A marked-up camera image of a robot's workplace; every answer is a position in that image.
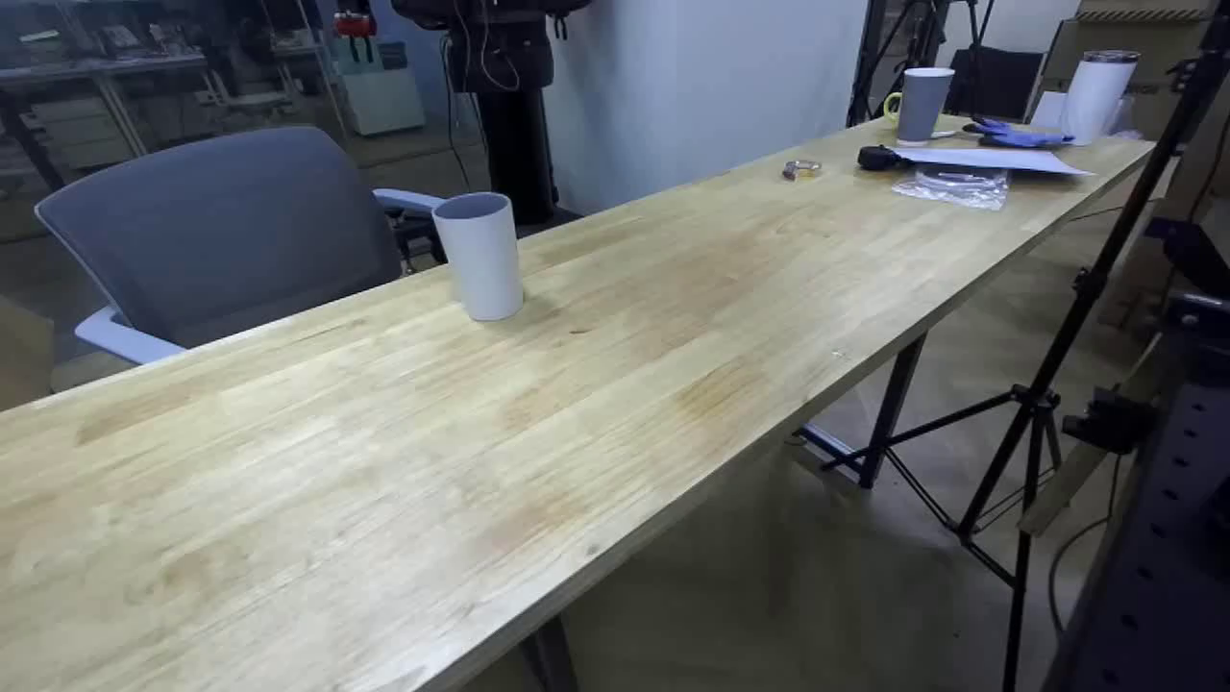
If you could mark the white ceramic mug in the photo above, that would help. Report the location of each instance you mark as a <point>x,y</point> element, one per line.
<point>484,264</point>

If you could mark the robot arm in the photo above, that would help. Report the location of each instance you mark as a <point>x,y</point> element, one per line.
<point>493,41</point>

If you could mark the small metal keys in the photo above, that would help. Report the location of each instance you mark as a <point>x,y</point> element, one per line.
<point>800,167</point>

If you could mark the black table leg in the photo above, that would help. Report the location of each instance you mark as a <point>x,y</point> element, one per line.
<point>553,654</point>
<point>891,407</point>

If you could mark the black computer mouse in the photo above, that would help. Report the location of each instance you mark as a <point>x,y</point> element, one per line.
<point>880,158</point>

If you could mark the white cabinet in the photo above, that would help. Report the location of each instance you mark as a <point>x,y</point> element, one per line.
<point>384,98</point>

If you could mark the clear plastic bag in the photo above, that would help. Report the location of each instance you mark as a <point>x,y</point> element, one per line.
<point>955,191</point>

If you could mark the grey office chair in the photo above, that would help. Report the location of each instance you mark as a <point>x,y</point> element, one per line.
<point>218,234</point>

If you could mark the white paper sheet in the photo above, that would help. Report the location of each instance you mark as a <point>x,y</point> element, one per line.
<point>995,158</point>

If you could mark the blue cloth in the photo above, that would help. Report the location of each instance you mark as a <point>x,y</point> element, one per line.
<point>1020,130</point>

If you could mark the black flat screen panel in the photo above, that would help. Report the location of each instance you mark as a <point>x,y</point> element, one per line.
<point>995,82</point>

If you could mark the black tripod stand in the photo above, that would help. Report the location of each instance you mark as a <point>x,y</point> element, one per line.
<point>1088,290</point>

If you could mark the black clamp block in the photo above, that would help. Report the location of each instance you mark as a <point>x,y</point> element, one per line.
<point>1109,420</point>

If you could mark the black perforated breadboard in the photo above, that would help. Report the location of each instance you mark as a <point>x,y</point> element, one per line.
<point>1159,561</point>

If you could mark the background work desk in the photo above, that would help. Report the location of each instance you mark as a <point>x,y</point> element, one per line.
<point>89,76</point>

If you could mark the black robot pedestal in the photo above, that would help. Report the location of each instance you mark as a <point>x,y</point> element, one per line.
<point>521,147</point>

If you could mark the black metal rack frame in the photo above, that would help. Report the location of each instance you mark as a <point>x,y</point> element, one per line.
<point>891,52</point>

